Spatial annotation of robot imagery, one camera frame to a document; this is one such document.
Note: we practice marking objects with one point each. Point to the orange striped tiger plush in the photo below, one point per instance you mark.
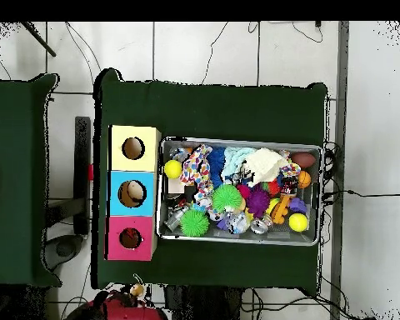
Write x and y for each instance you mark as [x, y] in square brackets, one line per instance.
[129, 232]

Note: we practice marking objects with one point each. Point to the purple spiky ball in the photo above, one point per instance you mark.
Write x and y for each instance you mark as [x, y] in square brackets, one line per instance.
[258, 201]

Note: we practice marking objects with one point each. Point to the brown monkey plush toy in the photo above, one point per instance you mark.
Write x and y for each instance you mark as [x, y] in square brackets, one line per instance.
[137, 290]

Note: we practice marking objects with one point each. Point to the silver mesh bin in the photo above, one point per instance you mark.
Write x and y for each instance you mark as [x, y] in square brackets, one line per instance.
[226, 238]

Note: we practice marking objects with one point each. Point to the green-covered side table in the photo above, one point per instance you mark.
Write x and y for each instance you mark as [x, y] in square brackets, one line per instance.
[13, 183]

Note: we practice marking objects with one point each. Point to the light teal knitted cloth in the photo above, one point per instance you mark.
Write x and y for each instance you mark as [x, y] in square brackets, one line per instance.
[233, 160]

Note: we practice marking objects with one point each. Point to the large green spiky ball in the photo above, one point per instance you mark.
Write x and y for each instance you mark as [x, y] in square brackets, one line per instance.
[194, 223]
[227, 198]

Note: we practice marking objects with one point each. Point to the wooden box with three holes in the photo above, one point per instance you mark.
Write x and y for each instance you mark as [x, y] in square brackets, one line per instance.
[116, 160]

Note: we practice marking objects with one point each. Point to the large yellow ball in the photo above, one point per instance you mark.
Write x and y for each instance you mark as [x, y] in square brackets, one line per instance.
[173, 169]

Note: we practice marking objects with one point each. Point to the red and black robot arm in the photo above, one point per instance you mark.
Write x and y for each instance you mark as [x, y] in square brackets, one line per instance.
[126, 313]

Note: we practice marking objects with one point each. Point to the dark green tablecloth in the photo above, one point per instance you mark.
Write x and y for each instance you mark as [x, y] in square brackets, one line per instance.
[203, 110]

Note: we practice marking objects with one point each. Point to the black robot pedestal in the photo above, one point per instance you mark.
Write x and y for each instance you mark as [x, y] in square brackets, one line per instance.
[200, 303]

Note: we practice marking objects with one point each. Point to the black stand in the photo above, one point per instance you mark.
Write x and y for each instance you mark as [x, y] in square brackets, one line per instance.
[82, 150]

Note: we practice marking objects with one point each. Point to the cream knitted cloth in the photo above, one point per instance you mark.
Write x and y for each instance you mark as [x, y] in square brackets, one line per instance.
[265, 165]

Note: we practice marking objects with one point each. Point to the blue spiky ball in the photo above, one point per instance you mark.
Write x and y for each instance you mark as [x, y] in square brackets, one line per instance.
[216, 166]

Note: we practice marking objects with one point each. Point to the polka dot cloth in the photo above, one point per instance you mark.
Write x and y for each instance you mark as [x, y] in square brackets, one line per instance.
[196, 170]

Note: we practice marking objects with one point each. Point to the black rod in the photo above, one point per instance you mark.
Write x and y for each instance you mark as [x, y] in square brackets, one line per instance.
[40, 40]

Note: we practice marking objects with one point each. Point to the small yellow ball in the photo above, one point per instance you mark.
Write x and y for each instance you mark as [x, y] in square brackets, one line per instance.
[298, 222]

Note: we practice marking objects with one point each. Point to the small orange basketball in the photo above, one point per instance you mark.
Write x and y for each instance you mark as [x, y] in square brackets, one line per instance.
[304, 180]

